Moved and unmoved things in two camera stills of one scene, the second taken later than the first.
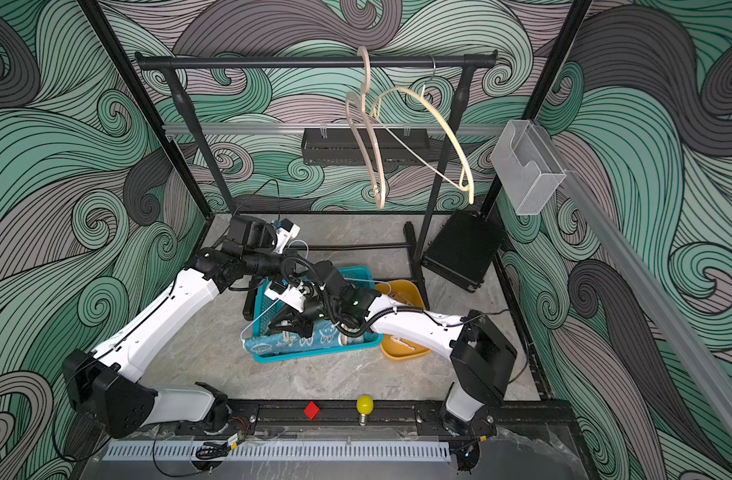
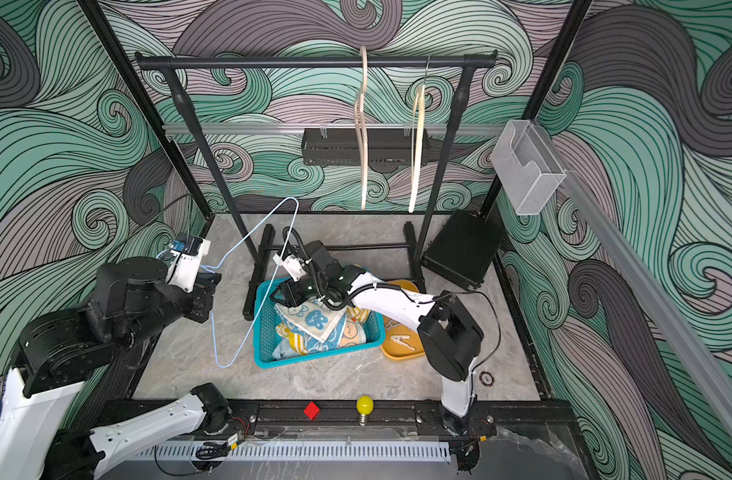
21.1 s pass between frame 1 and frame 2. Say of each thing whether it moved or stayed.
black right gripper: moved
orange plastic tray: stayed
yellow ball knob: stayed
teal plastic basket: stayed
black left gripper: moved
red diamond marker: stayed
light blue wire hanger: moved
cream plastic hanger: moved
